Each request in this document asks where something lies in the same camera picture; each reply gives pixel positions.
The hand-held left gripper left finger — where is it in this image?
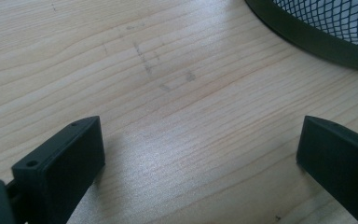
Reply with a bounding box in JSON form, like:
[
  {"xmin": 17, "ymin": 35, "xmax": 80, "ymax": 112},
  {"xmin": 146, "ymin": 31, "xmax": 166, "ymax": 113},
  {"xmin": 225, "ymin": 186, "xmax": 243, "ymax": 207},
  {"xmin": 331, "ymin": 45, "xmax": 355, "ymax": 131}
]
[{"xmin": 11, "ymin": 115, "xmax": 106, "ymax": 224}]

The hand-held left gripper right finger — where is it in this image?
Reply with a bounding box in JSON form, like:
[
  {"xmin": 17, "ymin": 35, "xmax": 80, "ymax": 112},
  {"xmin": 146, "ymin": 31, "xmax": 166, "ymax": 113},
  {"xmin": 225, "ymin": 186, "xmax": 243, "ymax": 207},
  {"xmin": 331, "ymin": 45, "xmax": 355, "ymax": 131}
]
[{"xmin": 296, "ymin": 115, "xmax": 358, "ymax": 224}]

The black mesh trash bin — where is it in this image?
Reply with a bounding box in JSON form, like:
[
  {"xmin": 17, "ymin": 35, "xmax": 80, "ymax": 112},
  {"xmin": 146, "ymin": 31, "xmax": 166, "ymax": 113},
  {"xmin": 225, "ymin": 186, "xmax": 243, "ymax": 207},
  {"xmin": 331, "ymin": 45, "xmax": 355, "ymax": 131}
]
[{"xmin": 244, "ymin": 0, "xmax": 358, "ymax": 75}]

